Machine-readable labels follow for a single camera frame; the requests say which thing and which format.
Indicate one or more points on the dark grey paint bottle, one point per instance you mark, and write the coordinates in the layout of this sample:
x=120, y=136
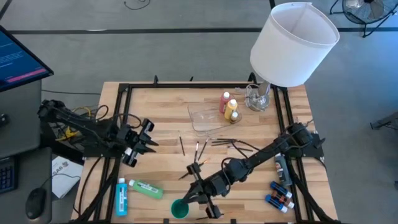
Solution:
x=283, y=171

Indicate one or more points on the teal plastic cup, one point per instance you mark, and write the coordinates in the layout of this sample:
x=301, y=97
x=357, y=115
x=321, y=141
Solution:
x=178, y=213

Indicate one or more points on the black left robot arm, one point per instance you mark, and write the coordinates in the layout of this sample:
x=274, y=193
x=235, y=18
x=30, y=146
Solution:
x=77, y=124

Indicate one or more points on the yellow paint bottle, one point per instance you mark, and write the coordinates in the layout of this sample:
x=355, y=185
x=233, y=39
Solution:
x=230, y=109

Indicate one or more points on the green paint bottle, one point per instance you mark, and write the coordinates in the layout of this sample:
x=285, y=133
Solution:
x=146, y=188

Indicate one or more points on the black stand foot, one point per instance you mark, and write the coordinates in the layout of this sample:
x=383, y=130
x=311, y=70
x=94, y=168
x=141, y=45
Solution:
x=384, y=123

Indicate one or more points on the black brush orange ferrule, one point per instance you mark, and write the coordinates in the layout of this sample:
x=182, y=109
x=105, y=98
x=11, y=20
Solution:
x=205, y=161

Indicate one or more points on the red paint bottle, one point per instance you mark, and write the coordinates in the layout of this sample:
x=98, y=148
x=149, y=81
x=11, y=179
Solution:
x=224, y=102

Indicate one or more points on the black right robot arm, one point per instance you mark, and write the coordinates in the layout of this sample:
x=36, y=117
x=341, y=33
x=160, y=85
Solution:
x=264, y=155

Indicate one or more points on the small ochre paint bottle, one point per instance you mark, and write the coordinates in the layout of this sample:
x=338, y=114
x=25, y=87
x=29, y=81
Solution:
x=234, y=116

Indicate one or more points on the white paper booklet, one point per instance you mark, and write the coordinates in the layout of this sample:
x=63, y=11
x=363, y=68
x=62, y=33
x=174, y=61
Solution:
x=65, y=177

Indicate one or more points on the black floor fan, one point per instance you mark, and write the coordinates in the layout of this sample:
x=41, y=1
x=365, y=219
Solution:
x=367, y=11

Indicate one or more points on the white paint bottle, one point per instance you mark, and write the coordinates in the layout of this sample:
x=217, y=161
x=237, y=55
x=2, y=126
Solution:
x=128, y=151

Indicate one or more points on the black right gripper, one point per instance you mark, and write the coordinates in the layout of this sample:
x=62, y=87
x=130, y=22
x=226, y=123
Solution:
x=211, y=188

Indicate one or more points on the computer monitor blue screen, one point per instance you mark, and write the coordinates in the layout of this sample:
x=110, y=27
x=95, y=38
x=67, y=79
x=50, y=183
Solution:
x=18, y=62

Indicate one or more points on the black keyboard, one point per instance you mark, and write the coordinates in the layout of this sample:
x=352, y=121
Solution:
x=6, y=174

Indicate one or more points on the dark grey desk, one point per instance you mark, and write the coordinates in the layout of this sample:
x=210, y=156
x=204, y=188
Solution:
x=37, y=168

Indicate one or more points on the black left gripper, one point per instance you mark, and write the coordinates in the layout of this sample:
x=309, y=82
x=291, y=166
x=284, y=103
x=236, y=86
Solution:
x=133, y=138

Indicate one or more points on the turquoise paint bottle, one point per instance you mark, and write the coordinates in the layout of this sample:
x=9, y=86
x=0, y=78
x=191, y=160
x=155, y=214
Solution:
x=121, y=199

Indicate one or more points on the clear plastic bin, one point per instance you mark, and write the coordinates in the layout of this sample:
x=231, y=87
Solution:
x=211, y=119

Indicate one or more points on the black computer mouse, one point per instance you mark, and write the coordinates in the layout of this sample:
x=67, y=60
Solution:
x=35, y=202

